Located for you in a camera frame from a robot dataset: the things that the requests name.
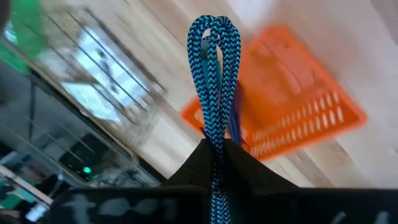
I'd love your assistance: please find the white adapter box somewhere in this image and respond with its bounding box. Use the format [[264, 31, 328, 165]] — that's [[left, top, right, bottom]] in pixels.
[[61, 79, 124, 123]]

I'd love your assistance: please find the dark blue braided cable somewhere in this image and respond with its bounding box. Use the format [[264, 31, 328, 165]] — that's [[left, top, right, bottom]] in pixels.
[[228, 80, 246, 147]]

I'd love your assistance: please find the teal braided cable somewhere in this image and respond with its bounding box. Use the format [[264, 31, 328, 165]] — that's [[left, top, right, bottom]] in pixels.
[[187, 14, 242, 224]]

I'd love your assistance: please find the black metal table frame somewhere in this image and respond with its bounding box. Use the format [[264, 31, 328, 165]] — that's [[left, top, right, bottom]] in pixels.
[[0, 60, 167, 187]]

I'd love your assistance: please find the black bar device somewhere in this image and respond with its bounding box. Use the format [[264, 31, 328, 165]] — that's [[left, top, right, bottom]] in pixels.
[[58, 133, 108, 184]]

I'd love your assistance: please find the green plastic basket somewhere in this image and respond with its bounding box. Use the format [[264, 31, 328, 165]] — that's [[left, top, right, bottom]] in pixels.
[[0, 0, 47, 74]]

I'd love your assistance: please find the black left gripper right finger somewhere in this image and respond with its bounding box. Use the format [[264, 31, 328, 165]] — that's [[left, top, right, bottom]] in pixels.
[[223, 138, 398, 224]]

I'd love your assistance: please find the metal wire basket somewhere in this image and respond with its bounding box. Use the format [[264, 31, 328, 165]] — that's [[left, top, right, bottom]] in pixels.
[[18, 6, 170, 153]]

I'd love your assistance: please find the orange plastic basket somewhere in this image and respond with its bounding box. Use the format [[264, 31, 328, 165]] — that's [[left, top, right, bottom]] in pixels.
[[180, 24, 368, 162]]

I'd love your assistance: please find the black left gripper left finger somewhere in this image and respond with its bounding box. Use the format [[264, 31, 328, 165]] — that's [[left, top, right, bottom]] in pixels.
[[49, 138, 216, 224]]

